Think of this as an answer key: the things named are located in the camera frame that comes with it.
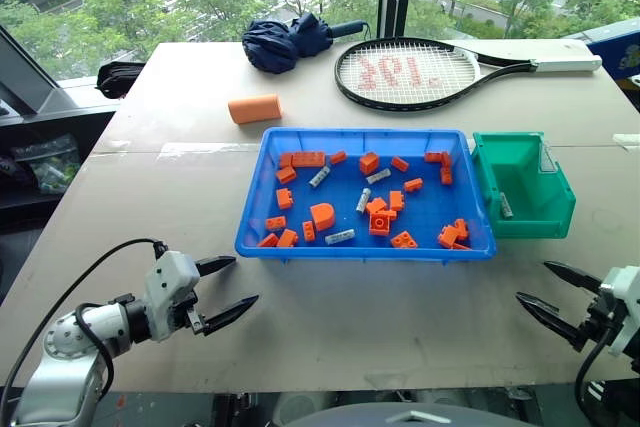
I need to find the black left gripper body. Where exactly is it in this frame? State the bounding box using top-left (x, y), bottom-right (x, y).
top-left (168, 289), bottom-right (208, 337)

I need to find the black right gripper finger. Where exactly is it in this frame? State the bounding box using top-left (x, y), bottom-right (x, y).
top-left (543, 260), bottom-right (605, 294)
top-left (515, 291), bottom-right (587, 353)

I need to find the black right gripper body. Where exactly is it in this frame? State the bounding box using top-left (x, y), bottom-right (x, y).
top-left (578, 288), bottom-right (627, 351)

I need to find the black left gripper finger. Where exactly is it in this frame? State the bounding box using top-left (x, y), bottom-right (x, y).
top-left (202, 294), bottom-right (261, 338)
top-left (194, 255), bottom-right (238, 278)

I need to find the green plastic bin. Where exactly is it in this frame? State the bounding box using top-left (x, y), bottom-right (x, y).
top-left (471, 130), bottom-right (578, 241)

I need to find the clear tape strip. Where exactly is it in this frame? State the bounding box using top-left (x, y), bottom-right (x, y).
top-left (156, 141), bottom-right (262, 159)

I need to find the orange half-round block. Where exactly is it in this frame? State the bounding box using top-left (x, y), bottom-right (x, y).
top-left (309, 201), bottom-right (337, 233)

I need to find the blue plastic tray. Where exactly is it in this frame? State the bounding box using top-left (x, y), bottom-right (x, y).
top-left (234, 127), bottom-right (498, 265)

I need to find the long orange building brick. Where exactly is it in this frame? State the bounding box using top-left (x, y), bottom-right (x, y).
top-left (290, 151), bottom-right (328, 169)

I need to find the white tape strip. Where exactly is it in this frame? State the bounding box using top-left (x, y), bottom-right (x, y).
top-left (611, 132), bottom-right (640, 151)

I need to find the orange foam block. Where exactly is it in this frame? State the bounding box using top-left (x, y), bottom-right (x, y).
top-left (227, 92), bottom-right (284, 126)

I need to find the orange three-stud corner Lego plate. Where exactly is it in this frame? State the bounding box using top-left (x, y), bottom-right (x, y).
top-left (390, 230), bottom-right (419, 250)

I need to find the upside-down orange building brick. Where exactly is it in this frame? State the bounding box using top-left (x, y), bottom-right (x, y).
top-left (368, 211), bottom-right (393, 238)

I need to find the orange sloped building block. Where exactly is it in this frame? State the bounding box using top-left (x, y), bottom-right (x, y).
top-left (358, 151), bottom-right (382, 176)

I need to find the clear plastic bag of parts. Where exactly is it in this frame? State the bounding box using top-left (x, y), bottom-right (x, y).
top-left (11, 133), bottom-right (82, 194)

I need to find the black folded bag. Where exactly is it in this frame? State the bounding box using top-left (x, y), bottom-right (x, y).
top-left (95, 60), bottom-right (147, 100)

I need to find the black and white tennis racket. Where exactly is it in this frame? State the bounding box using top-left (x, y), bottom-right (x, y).
top-left (333, 36), bottom-right (604, 114)

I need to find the navy folded umbrella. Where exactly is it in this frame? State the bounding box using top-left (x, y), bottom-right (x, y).
top-left (241, 12), bottom-right (370, 76)

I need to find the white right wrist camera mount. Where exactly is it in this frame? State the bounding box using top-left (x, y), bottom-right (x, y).
top-left (598, 265), bottom-right (640, 359)

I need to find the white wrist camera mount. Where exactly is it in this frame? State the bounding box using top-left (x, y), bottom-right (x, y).
top-left (598, 265), bottom-right (640, 359)
top-left (143, 249), bottom-right (202, 343)

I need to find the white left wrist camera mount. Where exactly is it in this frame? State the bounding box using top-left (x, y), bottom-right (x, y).
top-left (143, 249), bottom-right (202, 343)

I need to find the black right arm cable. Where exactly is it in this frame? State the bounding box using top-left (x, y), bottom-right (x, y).
top-left (573, 329), bottom-right (619, 427)

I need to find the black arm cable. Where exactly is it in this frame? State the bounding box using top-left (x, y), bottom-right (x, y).
top-left (0, 238), bottom-right (169, 418)
top-left (573, 329), bottom-right (619, 427)

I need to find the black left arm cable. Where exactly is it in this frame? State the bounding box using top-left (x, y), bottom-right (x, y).
top-left (0, 238), bottom-right (169, 418)

